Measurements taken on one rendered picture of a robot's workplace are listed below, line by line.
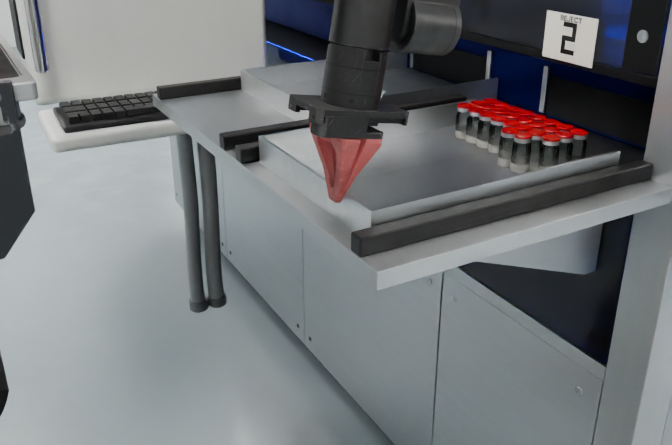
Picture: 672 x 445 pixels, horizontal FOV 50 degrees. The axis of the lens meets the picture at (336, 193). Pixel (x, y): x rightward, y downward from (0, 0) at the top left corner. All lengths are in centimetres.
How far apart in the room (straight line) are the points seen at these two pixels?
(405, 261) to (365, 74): 17
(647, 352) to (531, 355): 22
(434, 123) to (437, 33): 33
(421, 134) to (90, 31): 77
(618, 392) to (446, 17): 58
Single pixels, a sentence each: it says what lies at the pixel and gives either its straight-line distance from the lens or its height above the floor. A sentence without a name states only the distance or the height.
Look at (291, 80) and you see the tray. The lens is 127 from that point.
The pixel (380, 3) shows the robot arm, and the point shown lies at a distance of 66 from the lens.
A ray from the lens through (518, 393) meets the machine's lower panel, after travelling 121.
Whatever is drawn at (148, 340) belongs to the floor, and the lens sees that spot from 217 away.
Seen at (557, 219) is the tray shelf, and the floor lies 88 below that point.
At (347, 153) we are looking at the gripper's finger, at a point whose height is 97.
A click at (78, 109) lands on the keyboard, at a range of 138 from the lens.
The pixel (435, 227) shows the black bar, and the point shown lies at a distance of 70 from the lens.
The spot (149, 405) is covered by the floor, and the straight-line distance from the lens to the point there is 193.
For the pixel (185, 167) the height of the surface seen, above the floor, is 58.
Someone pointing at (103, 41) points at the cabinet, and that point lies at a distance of 152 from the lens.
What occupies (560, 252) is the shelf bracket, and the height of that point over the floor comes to 78.
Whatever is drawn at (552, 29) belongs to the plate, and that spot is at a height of 103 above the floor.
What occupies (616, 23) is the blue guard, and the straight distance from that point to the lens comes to 92.
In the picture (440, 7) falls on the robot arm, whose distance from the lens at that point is 71.
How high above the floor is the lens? 119
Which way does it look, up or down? 23 degrees down
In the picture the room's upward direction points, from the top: straight up
